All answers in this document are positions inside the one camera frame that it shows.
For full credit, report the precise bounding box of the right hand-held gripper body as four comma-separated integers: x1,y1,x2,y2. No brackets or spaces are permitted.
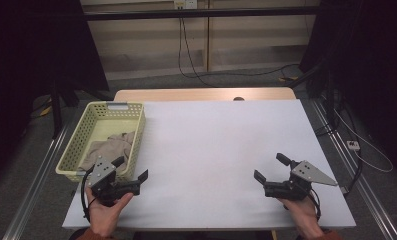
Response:
263,159,339,202

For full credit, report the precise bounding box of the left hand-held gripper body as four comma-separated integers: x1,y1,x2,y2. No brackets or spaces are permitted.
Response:
85,155,142,208

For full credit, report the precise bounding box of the beige cloth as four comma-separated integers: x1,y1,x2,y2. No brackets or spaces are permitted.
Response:
78,130,136,173

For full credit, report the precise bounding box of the yellow perforated plastic basket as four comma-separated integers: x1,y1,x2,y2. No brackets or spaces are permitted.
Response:
55,101,146,183

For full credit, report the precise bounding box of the person's right hand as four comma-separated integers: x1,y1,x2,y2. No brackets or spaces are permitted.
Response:
276,196,325,239

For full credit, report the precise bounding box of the person's left hand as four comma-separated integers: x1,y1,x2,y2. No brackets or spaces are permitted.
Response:
85,186,135,238

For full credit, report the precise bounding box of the black metal stand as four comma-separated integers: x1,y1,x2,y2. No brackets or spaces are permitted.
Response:
49,79,84,140
285,59,340,131

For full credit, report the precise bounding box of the black curtain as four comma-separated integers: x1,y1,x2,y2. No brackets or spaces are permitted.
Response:
299,0,397,171
0,0,110,191

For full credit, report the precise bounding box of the black horizontal bar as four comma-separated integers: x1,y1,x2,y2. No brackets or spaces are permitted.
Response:
82,5,322,22

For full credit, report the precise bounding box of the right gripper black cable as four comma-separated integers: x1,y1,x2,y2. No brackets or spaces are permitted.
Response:
307,187,322,222

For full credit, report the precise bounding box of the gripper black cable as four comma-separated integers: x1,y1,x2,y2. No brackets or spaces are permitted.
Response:
307,187,322,222
80,165,97,223

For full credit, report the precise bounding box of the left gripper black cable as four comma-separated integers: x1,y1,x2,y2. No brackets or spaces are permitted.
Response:
80,165,97,223

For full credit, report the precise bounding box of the black floor cable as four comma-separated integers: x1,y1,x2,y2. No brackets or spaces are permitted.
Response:
314,113,364,196

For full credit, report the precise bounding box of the metal floor rail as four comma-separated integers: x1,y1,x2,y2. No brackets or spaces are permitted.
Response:
310,99,397,240
2,123,74,240

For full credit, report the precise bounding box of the white floor cable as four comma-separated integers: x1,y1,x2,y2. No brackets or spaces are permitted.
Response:
332,109,394,174

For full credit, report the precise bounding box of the black wall cable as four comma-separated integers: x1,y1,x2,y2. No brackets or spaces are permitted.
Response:
180,16,300,79
177,16,217,88

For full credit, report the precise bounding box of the wooden wall strip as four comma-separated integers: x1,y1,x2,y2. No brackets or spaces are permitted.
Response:
204,0,211,73

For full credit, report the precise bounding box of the white wall socket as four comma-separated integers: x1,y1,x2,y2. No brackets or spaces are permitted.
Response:
173,0,198,10

